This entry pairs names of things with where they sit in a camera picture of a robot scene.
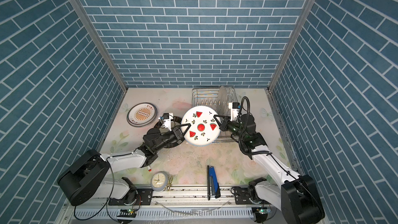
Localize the watermelon pattern plate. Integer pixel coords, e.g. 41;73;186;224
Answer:
181;106;221;146

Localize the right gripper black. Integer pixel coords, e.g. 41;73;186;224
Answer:
214;114;247;142

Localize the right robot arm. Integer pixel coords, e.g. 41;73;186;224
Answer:
214;114;325;224

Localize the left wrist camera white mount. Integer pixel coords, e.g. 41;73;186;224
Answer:
159;113;174;131

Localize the aluminium front rail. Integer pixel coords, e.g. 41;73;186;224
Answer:
68;185;324;209

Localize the small grey clock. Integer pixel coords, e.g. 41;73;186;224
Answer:
150;172;169;192

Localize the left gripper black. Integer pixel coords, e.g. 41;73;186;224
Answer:
153;124;191;153

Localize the black plate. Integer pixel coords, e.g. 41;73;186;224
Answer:
154;113;185;148

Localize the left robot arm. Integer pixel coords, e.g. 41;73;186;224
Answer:
57;123;191;206

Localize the brown patterned plate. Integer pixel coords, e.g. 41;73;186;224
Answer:
126;103;157;127

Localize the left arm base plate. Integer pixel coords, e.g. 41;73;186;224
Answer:
108;188;153;206

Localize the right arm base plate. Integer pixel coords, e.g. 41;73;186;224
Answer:
230;186;267;205

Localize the grey plate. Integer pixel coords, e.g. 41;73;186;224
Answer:
216;86;228;115

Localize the metal wire dish rack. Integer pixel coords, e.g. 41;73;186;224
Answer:
192;87;238;143

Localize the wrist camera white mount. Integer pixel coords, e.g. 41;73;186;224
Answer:
228;102;240;121
159;113;174;131

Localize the white perforated cable duct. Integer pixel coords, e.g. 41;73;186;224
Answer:
76;207;254;220

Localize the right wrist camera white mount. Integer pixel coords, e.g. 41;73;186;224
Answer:
228;102;240;121

